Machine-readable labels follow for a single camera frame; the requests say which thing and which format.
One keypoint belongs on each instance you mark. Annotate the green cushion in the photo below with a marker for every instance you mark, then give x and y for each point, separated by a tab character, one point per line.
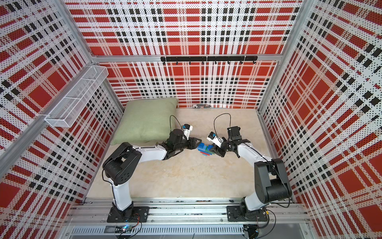
146	121

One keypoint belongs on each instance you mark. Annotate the green circuit board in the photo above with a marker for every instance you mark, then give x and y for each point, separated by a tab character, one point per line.
122	229

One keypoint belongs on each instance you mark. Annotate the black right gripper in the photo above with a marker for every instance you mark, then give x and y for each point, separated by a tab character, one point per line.
218	151

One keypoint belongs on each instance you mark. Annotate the blue lego brick front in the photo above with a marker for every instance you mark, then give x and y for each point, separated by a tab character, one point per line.
202	147

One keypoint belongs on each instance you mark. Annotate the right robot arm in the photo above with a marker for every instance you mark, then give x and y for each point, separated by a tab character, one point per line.
270	177

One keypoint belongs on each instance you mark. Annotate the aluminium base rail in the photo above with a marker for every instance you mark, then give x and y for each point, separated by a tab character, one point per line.
187	218

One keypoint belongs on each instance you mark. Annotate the white wire basket shelf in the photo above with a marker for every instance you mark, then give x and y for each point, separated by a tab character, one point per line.
66	112

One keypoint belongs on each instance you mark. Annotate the black hook rail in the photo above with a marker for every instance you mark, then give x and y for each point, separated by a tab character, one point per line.
208	59

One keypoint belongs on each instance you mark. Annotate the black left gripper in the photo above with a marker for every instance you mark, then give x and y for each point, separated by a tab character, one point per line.
192	143

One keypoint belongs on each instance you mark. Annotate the flag print rolled pouch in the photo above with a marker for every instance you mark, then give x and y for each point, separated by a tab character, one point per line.
201	106

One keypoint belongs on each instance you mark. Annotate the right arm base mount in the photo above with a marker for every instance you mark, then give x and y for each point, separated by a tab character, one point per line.
242	214

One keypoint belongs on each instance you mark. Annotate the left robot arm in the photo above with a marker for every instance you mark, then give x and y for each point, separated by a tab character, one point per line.
120	166

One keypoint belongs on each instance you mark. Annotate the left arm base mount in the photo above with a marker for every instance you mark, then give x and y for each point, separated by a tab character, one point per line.
131	212

